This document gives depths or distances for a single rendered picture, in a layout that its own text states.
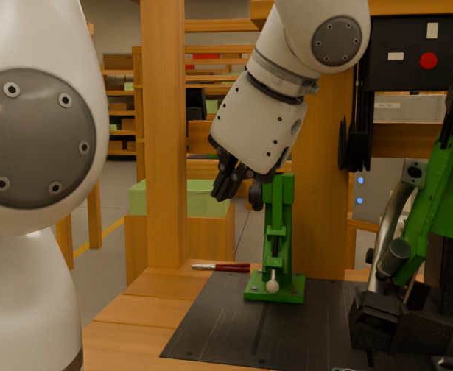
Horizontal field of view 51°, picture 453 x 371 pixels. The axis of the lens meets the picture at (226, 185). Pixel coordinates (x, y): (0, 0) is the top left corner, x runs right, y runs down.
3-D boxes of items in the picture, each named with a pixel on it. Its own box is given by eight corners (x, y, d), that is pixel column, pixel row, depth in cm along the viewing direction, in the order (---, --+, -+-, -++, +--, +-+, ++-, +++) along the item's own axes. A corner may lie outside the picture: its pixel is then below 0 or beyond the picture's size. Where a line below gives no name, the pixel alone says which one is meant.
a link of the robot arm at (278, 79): (333, 80, 57) (321, 101, 58) (277, 45, 60) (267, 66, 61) (303, 83, 50) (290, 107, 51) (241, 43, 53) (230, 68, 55)
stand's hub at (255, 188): (260, 215, 103) (261, 181, 102) (246, 214, 104) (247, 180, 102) (264, 207, 110) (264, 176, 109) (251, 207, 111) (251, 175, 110)
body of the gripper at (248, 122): (326, 98, 57) (284, 171, 63) (262, 57, 61) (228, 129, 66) (299, 102, 51) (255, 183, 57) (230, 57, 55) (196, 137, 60)
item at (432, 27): (454, 90, 97) (461, 13, 94) (368, 90, 100) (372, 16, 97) (440, 91, 109) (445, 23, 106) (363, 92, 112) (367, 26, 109)
